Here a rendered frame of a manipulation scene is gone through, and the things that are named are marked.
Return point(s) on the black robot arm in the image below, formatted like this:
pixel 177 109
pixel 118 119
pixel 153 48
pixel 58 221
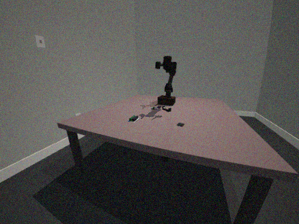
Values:
pixel 168 85

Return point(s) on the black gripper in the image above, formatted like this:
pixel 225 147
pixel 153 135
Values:
pixel 166 65

